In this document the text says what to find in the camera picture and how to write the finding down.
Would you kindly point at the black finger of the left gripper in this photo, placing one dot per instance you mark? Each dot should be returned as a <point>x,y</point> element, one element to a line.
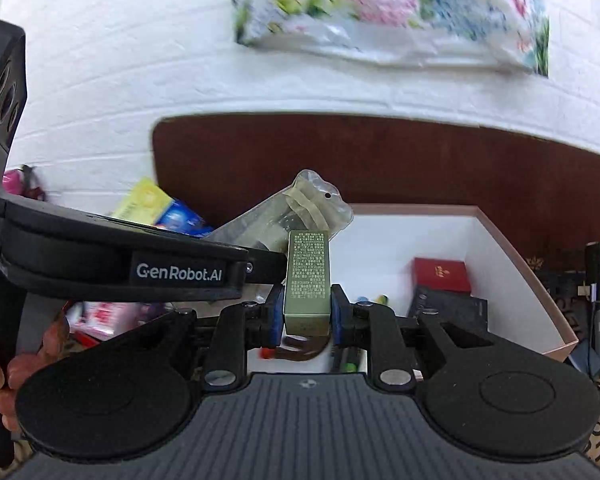
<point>266,267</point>

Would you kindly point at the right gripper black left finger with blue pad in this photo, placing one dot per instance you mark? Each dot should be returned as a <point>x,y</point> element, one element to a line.
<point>272,319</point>

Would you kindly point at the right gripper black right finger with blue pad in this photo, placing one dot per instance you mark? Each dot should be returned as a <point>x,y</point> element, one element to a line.
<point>481,391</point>

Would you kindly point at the olive green small box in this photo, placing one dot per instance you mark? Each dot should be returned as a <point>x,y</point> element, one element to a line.
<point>307,289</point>

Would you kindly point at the clear plastic bag with tape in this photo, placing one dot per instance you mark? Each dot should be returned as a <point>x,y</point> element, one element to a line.
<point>308,204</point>

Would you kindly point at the person's left hand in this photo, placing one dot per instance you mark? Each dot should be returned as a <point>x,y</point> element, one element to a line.
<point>21,367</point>

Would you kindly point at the red feather toy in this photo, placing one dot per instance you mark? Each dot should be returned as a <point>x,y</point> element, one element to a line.
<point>30,185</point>

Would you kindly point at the pink water bottle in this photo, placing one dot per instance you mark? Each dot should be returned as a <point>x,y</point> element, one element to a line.
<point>13,182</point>

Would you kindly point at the blue medicine box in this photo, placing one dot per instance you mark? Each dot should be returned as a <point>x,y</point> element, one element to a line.
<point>178,218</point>

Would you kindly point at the black flat box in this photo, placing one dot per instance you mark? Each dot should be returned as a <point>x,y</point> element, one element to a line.
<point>455,306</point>

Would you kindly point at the pink cardboard box white inside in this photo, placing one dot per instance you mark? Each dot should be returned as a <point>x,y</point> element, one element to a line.
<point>374,256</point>

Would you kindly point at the yellow medicine box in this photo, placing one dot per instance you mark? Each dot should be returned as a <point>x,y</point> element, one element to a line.
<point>145,204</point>

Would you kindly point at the red small box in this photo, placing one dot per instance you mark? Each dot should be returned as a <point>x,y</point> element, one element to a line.
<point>438,274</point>

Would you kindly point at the dark wooden headboard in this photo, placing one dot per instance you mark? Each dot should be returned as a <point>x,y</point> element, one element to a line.
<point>543,195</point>

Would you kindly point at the floral plastic bag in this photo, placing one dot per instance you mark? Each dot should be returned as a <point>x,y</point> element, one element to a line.
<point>493,34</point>

